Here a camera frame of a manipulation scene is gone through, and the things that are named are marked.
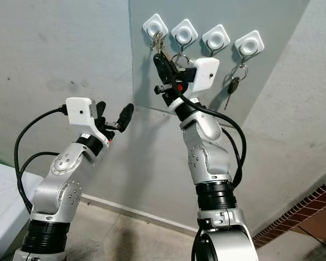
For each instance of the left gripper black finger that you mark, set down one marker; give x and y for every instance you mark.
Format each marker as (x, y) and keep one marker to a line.
(126, 117)
(100, 114)

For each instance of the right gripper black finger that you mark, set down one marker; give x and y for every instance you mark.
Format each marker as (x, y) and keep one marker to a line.
(179, 73)
(163, 69)

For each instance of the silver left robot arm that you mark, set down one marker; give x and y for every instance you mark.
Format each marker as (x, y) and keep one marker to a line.
(60, 185)

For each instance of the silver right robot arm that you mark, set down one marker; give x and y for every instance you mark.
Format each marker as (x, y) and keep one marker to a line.
(209, 152)

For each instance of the white plastic table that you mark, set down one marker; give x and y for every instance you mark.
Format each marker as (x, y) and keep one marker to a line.
(8, 206)

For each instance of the brown brick tile ledge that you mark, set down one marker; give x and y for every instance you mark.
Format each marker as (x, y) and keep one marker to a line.
(299, 209)

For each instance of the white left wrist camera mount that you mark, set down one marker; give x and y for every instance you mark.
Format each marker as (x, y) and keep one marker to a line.
(80, 111)

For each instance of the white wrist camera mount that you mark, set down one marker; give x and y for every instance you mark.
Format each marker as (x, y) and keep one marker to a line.
(205, 75)
(80, 111)

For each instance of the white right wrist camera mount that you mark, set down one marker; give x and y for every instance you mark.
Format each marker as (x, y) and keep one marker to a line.
(205, 75)

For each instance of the white square wall hook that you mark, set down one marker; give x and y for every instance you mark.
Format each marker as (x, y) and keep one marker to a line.
(155, 24)
(215, 38)
(249, 44)
(184, 32)

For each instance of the clear acrylic wall panel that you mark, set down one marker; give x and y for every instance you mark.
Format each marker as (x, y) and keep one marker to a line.
(271, 81)

